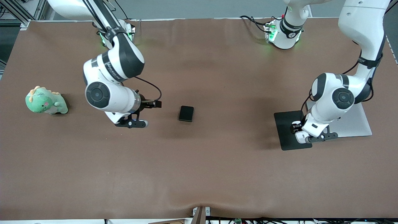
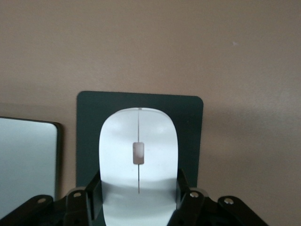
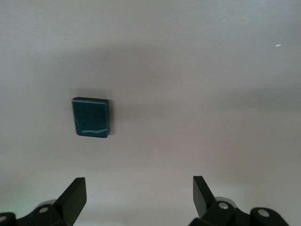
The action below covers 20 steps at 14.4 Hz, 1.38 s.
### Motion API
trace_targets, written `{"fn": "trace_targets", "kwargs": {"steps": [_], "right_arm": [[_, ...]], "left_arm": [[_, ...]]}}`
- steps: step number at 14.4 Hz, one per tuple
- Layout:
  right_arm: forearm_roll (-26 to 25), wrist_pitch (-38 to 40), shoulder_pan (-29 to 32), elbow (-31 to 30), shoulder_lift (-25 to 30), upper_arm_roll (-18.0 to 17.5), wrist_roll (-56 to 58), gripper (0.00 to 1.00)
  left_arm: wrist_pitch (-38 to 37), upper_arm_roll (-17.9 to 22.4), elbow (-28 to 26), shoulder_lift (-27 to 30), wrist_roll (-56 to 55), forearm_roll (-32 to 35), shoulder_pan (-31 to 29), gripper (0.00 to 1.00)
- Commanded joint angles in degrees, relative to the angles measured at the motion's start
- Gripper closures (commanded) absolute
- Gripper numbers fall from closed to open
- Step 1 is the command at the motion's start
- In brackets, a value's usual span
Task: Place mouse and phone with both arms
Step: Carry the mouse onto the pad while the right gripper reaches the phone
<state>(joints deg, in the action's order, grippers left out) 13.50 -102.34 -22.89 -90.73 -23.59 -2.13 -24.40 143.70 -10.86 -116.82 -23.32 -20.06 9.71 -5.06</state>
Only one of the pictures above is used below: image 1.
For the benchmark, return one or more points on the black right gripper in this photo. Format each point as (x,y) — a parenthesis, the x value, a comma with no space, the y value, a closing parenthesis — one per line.
(145,104)

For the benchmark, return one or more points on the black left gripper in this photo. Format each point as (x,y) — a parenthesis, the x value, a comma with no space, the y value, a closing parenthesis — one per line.
(295,128)

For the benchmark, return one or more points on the white computer mouse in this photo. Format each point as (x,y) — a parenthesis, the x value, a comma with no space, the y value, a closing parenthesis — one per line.
(301,137)

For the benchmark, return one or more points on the black phone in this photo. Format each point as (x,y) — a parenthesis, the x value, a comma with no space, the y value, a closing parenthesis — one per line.
(186,113)

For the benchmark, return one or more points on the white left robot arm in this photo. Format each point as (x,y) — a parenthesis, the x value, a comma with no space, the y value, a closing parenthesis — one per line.
(363,25)

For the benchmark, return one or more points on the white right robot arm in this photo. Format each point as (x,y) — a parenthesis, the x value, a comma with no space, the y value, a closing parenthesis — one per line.
(102,99)

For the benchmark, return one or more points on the black mouse pad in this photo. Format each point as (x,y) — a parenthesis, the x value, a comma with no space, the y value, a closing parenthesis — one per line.
(284,137)

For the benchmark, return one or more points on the silver laptop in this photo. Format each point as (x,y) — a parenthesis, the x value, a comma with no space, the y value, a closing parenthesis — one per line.
(357,124)

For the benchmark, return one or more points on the brown table cover mat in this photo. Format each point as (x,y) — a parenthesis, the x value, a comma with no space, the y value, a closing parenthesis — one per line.
(199,171)

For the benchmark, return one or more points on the green dinosaur plush toy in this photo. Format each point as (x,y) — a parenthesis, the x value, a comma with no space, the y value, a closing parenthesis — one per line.
(43,101)

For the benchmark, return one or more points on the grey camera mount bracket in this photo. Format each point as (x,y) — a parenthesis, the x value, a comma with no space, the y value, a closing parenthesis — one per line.
(201,216)

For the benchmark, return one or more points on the aluminium frame profile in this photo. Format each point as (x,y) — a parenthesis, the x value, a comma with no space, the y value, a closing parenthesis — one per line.
(39,9)

